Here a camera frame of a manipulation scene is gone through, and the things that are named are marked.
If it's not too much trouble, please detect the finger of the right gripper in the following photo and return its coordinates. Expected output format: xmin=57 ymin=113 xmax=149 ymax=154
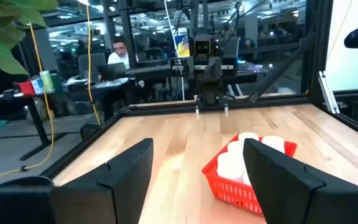
xmin=209 ymin=58 xmax=223 ymax=83
xmin=198 ymin=58 xmax=210 ymax=83

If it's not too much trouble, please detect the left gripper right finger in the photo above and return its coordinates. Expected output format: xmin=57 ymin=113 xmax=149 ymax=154
xmin=242 ymin=138 xmax=358 ymax=224

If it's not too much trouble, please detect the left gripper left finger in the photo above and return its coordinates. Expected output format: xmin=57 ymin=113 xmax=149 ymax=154
xmin=52 ymin=138 xmax=154 ymax=224

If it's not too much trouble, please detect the white plastic pill bottle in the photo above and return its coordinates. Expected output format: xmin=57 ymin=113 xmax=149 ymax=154
xmin=261 ymin=135 xmax=285 ymax=154
xmin=227 ymin=141 xmax=245 ymax=156
xmin=217 ymin=152 xmax=245 ymax=183
xmin=242 ymin=167 xmax=252 ymax=186
xmin=238 ymin=132 xmax=260 ymax=147

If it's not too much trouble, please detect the red plastic mesh basket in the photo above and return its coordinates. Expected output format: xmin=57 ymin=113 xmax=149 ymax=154
xmin=201 ymin=133 xmax=298 ymax=217

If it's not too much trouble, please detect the blue and yellow banner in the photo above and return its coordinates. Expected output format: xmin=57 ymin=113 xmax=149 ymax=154
xmin=174 ymin=27 xmax=191 ymax=58

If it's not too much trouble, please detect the black desk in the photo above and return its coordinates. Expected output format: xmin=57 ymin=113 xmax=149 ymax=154
xmin=125 ymin=60 xmax=272 ymax=86

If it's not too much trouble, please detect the person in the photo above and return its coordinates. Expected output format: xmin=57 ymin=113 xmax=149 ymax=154
xmin=106 ymin=37 xmax=139 ymax=71

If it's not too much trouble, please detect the black laptop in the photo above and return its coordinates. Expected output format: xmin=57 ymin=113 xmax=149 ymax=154
xmin=97 ymin=62 xmax=127 ymax=82

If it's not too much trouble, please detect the grey office chair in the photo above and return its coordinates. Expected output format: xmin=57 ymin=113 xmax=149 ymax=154
xmin=78 ymin=52 xmax=107 ymax=82

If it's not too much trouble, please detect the white desk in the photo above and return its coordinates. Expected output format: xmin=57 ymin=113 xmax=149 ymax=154
xmin=63 ymin=77 xmax=130 ymax=93

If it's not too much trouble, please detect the black side table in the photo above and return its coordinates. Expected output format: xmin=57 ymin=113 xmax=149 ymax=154
xmin=0 ymin=88 xmax=74 ymax=162

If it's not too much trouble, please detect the dark cylindrical container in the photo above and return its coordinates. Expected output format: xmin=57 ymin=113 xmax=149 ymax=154
xmin=50 ymin=73 xmax=62 ymax=93

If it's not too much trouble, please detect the light green cylindrical container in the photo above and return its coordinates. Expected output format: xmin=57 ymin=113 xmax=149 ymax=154
xmin=39 ymin=70 xmax=55 ymax=94

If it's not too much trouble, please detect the small white box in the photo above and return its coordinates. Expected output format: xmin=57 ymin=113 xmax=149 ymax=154
xmin=31 ymin=77 xmax=45 ymax=95

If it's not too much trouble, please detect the small red box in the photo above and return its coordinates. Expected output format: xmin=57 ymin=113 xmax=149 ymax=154
xmin=17 ymin=80 xmax=36 ymax=96

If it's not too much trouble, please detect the tall green leafy potted plant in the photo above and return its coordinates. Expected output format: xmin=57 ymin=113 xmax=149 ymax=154
xmin=0 ymin=0 xmax=59 ymax=85

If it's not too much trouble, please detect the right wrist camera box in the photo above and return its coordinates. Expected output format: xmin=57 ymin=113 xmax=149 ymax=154
xmin=193 ymin=33 xmax=213 ymax=57

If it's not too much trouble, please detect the white cable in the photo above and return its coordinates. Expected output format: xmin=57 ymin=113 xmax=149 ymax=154
xmin=164 ymin=0 xmax=186 ymax=101

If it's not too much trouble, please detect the black metal table frame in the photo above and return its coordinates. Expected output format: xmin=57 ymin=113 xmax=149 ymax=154
xmin=42 ymin=0 xmax=358 ymax=187

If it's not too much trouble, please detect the yellow cable with yellow plug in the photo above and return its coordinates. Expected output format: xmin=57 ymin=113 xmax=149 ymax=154
xmin=85 ymin=4 xmax=102 ymax=125

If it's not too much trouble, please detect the yellow cable with black connector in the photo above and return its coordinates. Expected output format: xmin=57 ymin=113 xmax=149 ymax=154
xmin=0 ymin=20 xmax=56 ymax=182

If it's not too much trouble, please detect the silver metal bracket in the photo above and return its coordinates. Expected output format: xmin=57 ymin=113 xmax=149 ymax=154
xmin=318 ymin=70 xmax=341 ymax=114

